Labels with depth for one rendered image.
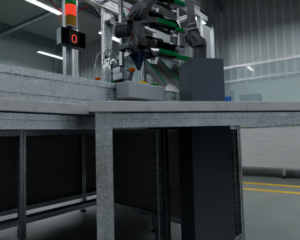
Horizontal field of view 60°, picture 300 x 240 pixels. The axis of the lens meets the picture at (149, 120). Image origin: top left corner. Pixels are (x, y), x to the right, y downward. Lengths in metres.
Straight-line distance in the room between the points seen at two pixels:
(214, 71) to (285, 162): 3.89
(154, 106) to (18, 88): 0.37
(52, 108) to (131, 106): 0.21
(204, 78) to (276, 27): 9.02
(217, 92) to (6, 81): 0.72
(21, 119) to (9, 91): 0.10
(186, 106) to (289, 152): 4.15
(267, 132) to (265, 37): 5.61
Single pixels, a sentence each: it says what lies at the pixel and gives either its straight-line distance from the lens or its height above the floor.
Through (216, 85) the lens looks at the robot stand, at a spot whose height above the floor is 0.95.
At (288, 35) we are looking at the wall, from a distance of 9.87.
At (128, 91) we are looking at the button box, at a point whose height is 0.92.
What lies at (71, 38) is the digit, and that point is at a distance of 1.25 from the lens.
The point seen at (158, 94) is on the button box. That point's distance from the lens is 1.04.
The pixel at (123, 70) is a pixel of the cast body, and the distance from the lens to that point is 1.24.
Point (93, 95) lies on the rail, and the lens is 0.91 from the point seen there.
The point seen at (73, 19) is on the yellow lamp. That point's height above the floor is 1.29.
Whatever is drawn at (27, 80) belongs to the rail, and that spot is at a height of 0.93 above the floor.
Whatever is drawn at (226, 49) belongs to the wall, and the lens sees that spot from 10.17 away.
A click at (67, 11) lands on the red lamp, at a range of 1.30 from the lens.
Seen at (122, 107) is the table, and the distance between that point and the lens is 0.71.
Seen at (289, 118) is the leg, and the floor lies 0.81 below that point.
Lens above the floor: 0.76
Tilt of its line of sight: 3 degrees up
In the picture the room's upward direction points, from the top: 2 degrees counter-clockwise
